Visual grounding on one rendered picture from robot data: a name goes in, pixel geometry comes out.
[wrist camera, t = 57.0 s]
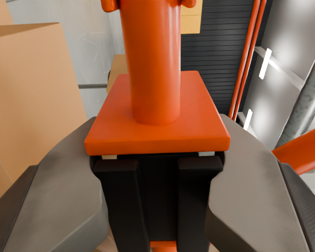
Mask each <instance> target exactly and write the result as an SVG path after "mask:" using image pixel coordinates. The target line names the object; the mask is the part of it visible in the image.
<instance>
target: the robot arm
mask: <svg viewBox="0 0 315 252"><path fill-rule="evenodd" d="M219 115H220V117H221V119H222V121H223V123H224V125H225V127H226V129H227V131H228V133H229V135H230V138H231V139H230V144H229V149H228V150H226V151H215V153H214V155H215V156H218V157H219V158H220V160H221V163H222V165H223V171H221V172H219V173H218V175H216V176H215V177H214V178H213V179H212V180H211V182H210V188H209V194H208V201H207V207H206V214H205V224H204V234H205V236H206V238H207V239H208V241H209V242H210V243H211V244H212V245H213V246H214V247H215V248H216V249H217V250H218V251H219V252H315V193H314V192H313V191H312V190H311V189H310V187H309V186H308V185H307V184H306V183H305V182H304V181H303V180H302V178H301V177H300V176H299V175H298V174H297V173H296V172H295V170H294V169H293V168H292V167H291V166H290V165H289V164H288V163H283V162H280V161H279V160H278V159H277V158H276V157H275V155H274V154H273V153H272V152H271V151H270V150H269V149H268V148H267V147H266V146H265V145H264V144H263V143H262V142H261V141H260V140H258V139H257V138H256V137H255V136H254V135H252V134H251V133H249V132H248V131H247V130H245V129H244V128H243V127H241V126H240V125H239V124H237V123H236V122H234V121H233V120H232V119H230V118H229V117H228V116H226V115H225V114H219ZM96 117H97V116H94V117H92V118H90V119H89V120H88V121H86V122H85V123H84V124H82V125H81V126H79V127H78V128H77V129H75V130H74V131H73V132H71V133H70V134H69V135H67V136H66V137H65V138H63V139H62V140H61V141H60V142H58V143H57V144H56V145H55V146H54V147H53V148H52V149H51V150H50V151H49V152H48V153H47V154H46V155H45V157H44V158H43V159H42V160H41V161H40V162H39V164H37V165H30V166H29V167H28V168H27V169H26V170H25V171H24V172H23V173H22V175H21V176H20V177H19V178H18V179H17V180H16V181H15V182H14V183H13V184H12V186H11V187H10V188H9V189H8V190H7V191H6V192H5V193H4V194H3V196H2V197H1V198H0V252H93V251H94V250H95V249H96V248H97V247H98V246H99V245H100V244H101V243H102V242H103V241H104V240H105V239H106V237H107V236H108V233H109V216H108V207H107V203H106V199H105V196H104V192H103V188H102V184H101V181H100V180H99V179H98V178H97V177H96V176H95V175H94V174H93V170H94V167H95V164H96V162H97V161H98V160H102V159H103V158H102V156H101V155H88V154H87V152H86V149H85V145H84V142H85V139H86V137H87V135H88V133H89V131H90V129H91V127H92V125H93V123H94V121H95V119H96Z"/></svg>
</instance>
